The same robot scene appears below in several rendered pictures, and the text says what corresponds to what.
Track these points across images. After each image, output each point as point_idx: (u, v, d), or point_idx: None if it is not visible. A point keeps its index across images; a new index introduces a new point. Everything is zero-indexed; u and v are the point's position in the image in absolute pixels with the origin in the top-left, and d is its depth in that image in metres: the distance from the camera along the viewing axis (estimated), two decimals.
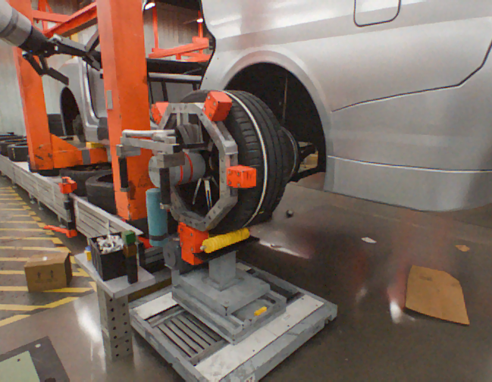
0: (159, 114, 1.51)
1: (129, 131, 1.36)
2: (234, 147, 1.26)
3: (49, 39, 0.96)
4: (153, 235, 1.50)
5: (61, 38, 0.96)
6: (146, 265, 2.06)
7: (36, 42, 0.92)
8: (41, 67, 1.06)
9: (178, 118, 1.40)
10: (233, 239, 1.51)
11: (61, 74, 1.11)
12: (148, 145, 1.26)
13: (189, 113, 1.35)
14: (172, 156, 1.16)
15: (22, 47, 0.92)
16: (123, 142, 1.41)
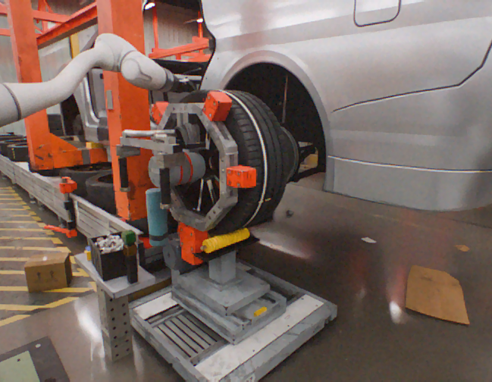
0: (159, 114, 1.51)
1: (129, 131, 1.36)
2: (234, 147, 1.26)
3: None
4: (153, 235, 1.50)
5: None
6: (146, 265, 2.06)
7: None
8: (190, 88, 1.44)
9: (178, 118, 1.40)
10: (233, 239, 1.51)
11: (192, 92, 1.51)
12: (148, 145, 1.26)
13: (189, 113, 1.35)
14: (172, 156, 1.16)
15: None
16: (123, 142, 1.41)
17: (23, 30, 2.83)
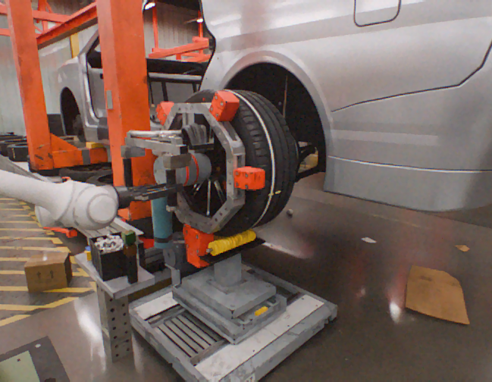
0: (164, 114, 1.49)
1: (134, 132, 1.34)
2: (242, 148, 1.23)
3: None
4: (158, 237, 1.48)
5: None
6: (146, 265, 2.06)
7: None
8: (162, 195, 1.10)
9: (183, 118, 1.38)
10: (239, 241, 1.49)
11: (174, 191, 1.16)
12: (154, 146, 1.23)
13: (195, 113, 1.33)
14: (179, 157, 1.13)
15: (116, 187, 1.02)
16: (127, 143, 1.39)
17: (23, 30, 2.83)
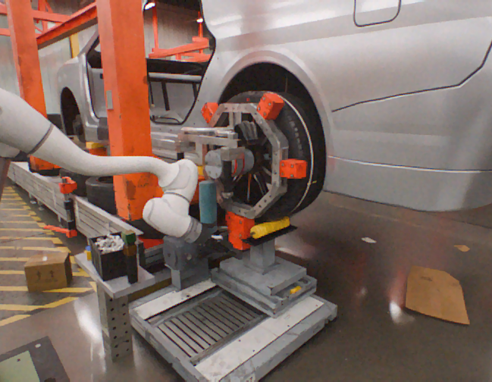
0: (210, 114, 1.67)
1: (188, 128, 1.52)
2: (286, 142, 1.41)
3: None
4: (205, 223, 1.66)
5: (205, 245, 1.31)
6: (146, 265, 2.06)
7: None
8: (228, 248, 1.28)
9: (230, 117, 1.56)
10: (277, 226, 1.67)
11: (235, 255, 1.33)
12: (209, 141, 1.42)
13: (242, 112, 1.51)
14: (235, 150, 1.32)
15: None
16: (180, 139, 1.57)
17: (23, 30, 2.83)
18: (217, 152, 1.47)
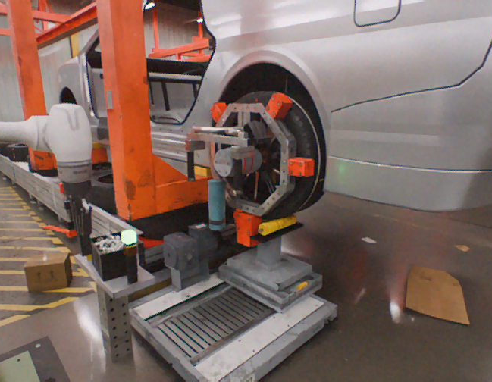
0: (219, 114, 1.71)
1: (198, 128, 1.56)
2: (294, 142, 1.45)
3: (73, 196, 1.00)
4: (214, 220, 1.70)
5: (72, 205, 1.01)
6: (146, 265, 2.06)
7: None
8: (82, 230, 0.97)
9: (239, 117, 1.60)
10: (283, 223, 1.71)
11: (81, 246, 1.00)
12: (219, 140, 1.46)
13: (252, 112, 1.55)
14: (246, 148, 1.36)
15: (90, 180, 0.98)
16: (190, 138, 1.61)
17: (23, 30, 2.83)
18: (227, 151, 1.51)
